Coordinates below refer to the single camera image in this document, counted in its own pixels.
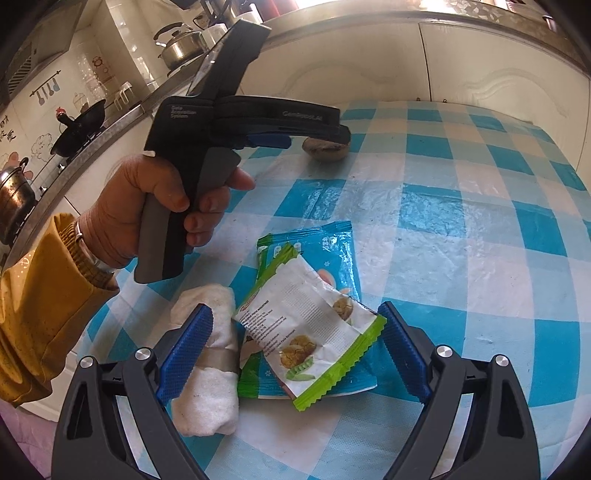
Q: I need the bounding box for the blue checked tablecloth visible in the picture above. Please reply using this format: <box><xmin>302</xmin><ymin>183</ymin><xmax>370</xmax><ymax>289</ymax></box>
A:
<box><xmin>60</xmin><ymin>99</ymin><xmax>591</xmax><ymax>480</ymax></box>

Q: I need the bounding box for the steel kettle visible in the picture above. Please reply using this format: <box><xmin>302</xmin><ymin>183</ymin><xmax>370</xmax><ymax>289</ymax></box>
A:
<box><xmin>154</xmin><ymin>21</ymin><xmax>206</xmax><ymax>70</ymax></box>

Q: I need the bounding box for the white cup rack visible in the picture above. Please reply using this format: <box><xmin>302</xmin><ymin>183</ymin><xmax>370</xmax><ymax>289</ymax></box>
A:
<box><xmin>111</xmin><ymin>83</ymin><xmax>136</xmax><ymax>112</ymax></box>

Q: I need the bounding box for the black wok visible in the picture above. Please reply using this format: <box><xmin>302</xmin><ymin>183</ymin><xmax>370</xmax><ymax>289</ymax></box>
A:
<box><xmin>50</xmin><ymin>99</ymin><xmax>108</xmax><ymax>158</ymax></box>

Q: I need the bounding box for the dark cooking pot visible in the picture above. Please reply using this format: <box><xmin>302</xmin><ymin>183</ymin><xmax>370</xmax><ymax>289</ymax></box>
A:
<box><xmin>0</xmin><ymin>158</ymin><xmax>38</xmax><ymax>241</ymax></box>

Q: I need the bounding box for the green white snack packet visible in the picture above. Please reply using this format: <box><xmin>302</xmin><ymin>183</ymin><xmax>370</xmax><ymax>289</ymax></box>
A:
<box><xmin>232</xmin><ymin>253</ymin><xmax>387</xmax><ymax>412</ymax></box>

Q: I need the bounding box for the person's left hand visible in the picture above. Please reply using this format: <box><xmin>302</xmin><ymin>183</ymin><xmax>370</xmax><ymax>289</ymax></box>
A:
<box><xmin>78</xmin><ymin>154</ymin><xmax>256</xmax><ymax>273</ymax></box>

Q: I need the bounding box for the blue snack packet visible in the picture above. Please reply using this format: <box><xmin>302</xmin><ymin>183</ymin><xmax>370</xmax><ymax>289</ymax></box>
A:
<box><xmin>238</xmin><ymin>220</ymin><xmax>377</xmax><ymax>398</ymax></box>

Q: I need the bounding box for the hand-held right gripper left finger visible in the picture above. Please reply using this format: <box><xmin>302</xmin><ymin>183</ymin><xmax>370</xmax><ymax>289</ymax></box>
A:
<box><xmin>50</xmin><ymin>304</ymin><xmax>215</xmax><ymax>480</ymax></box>

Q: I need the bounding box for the white towel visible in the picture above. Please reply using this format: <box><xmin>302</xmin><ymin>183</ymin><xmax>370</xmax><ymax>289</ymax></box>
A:
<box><xmin>172</xmin><ymin>285</ymin><xmax>241</xmax><ymax>438</ymax></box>

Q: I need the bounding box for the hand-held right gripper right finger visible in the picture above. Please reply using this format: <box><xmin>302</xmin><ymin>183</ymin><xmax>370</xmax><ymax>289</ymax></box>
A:
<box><xmin>378</xmin><ymin>301</ymin><xmax>541</xmax><ymax>480</ymax></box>

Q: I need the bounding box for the white cup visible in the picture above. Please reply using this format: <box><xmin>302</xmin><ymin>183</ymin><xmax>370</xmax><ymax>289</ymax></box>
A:
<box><xmin>201</xmin><ymin>23</ymin><xmax>230</xmax><ymax>49</ymax></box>

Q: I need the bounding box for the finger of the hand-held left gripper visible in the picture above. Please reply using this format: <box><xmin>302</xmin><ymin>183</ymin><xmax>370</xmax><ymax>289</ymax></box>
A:
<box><xmin>245</xmin><ymin>133</ymin><xmax>293</xmax><ymax>150</ymax></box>
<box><xmin>277</xmin><ymin>122</ymin><xmax>352</xmax><ymax>146</ymax></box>

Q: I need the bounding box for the white cabinet door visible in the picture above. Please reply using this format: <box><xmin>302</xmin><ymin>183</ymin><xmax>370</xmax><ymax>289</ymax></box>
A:
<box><xmin>420</xmin><ymin>23</ymin><xmax>591</xmax><ymax>155</ymax></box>
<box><xmin>240</xmin><ymin>23</ymin><xmax>430</xmax><ymax>109</ymax></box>

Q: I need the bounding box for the grey range hood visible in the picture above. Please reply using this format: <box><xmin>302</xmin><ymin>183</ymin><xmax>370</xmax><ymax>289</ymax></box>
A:
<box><xmin>0</xmin><ymin>0</ymin><xmax>88</xmax><ymax>104</ymax></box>

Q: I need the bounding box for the metal wrist bracelet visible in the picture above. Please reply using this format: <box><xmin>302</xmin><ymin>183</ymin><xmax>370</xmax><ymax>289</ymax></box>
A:
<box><xmin>71</xmin><ymin>219</ymin><xmax>116</xmax><ymax>274</ymax></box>

